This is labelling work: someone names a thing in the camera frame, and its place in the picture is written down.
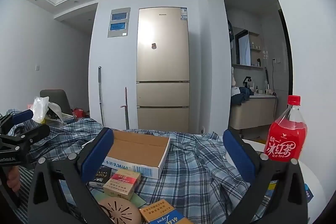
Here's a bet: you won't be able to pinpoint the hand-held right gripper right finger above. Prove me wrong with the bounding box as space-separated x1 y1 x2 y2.
223 129 309 224

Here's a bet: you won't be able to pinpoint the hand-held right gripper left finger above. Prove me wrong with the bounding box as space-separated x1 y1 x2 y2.
28 127 114 224

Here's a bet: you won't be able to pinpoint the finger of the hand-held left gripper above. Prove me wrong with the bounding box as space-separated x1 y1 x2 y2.
0 109 34 135
0 124 51 151

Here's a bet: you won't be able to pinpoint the black cigarette pack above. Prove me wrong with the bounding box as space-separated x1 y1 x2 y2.
88 165 112 189

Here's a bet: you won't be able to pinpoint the cream red cigarette pack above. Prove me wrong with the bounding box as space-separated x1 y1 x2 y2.
103 171 142 201

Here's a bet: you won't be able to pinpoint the white cardboard box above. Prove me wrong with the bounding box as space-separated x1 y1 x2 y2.
81 130 171 179

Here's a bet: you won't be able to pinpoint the orange blue cigarette pack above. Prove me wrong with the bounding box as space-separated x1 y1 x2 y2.
139 198 195 224

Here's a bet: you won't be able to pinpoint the person's left hand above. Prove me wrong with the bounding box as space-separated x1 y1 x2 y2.
6 166 21 193

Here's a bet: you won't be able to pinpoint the white crumpled plastic bag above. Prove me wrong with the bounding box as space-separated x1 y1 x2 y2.
31 96 50 124

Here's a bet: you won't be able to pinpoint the white flat bag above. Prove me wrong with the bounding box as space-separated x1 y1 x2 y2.
47 102 74 125

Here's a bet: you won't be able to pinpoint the dark chair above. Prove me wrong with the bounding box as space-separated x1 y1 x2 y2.
40 89 72 115

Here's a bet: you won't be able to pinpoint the blue plaid shirt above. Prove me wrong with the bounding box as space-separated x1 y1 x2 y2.
7 109 275 224

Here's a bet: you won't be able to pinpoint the beige vanity cabinet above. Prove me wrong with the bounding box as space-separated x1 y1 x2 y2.
228 95 278 130

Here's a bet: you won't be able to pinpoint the red object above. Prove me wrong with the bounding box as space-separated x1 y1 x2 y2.
72 108 90 119

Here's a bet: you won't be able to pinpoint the red iced tea bottle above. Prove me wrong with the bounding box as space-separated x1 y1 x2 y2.
264 95 307 162

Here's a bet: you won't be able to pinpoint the thin brown pole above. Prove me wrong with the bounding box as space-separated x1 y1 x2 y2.
120 87 130 130

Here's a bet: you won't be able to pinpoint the dark blue clothes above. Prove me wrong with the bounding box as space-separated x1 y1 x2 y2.
231 86 254 106

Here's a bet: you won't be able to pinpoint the round beige slotted disc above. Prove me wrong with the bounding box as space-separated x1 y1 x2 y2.
98 196 143 224

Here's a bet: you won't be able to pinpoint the green paper sheet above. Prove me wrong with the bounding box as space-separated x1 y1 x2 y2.
91 191 147 210

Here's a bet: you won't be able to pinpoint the colourful snack packet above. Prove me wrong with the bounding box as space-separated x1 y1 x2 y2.
304 183 314 201

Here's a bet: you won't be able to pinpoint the black hair tool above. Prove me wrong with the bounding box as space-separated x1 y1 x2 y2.
264 67 271 94

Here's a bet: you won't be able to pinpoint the wooden bathroom shelf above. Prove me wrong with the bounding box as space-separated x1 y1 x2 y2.
248 31 263 67

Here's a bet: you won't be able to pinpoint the bathroom mirror cabinet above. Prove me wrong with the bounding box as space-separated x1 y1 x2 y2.
234 29 250 66

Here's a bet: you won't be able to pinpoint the gold refrigerator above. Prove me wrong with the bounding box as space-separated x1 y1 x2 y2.
136 7 190 132

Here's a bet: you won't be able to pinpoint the metal mop handle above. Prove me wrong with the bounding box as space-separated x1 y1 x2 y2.
98 66 105 127

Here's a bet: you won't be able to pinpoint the grey wall panel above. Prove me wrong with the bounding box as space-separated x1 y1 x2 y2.
107 7 131 38

